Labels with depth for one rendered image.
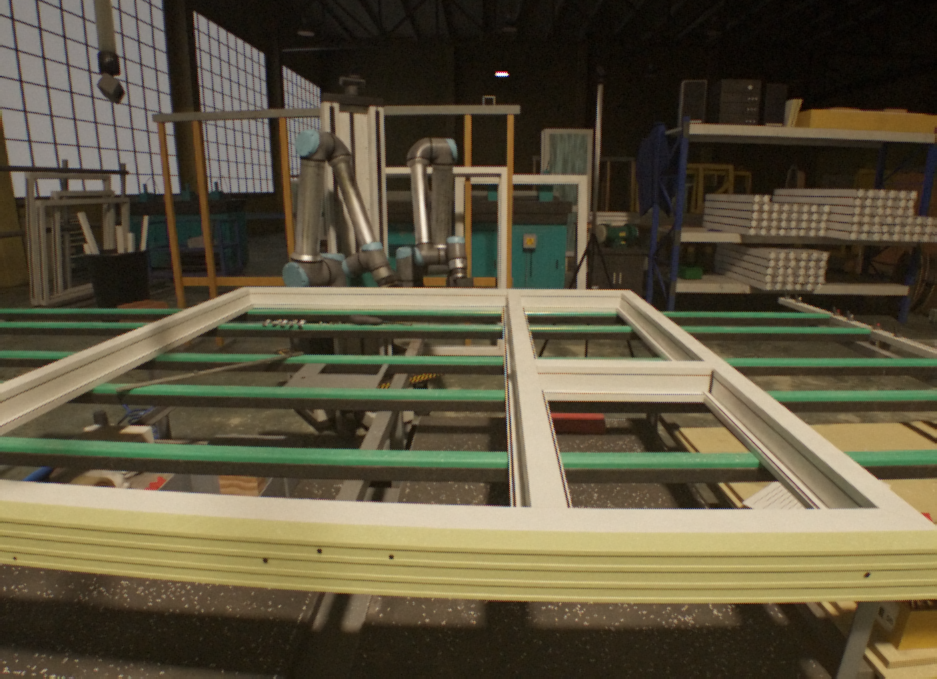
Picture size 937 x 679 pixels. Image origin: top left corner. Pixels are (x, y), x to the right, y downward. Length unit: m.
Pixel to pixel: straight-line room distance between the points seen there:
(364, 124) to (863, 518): 2.75
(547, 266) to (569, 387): 4.47
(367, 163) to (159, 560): 2.54
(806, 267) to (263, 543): 5.65
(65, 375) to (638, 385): 1.25
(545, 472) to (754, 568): 0.26
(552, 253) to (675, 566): 5.05
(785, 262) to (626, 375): 4.74
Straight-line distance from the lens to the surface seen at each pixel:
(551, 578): 0.61
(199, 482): 1.39
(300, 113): 4.37
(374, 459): 0.90
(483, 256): 5.51
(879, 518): 0.77
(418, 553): 0.60
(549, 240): 5.54
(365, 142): 3.01
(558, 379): 1.13
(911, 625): 1.06
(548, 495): 0.67
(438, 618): 1.00
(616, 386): 1.15
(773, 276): 5.74
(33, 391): 1.35
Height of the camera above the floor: 1.29
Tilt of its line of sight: 15 degrees down
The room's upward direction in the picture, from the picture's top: straight up
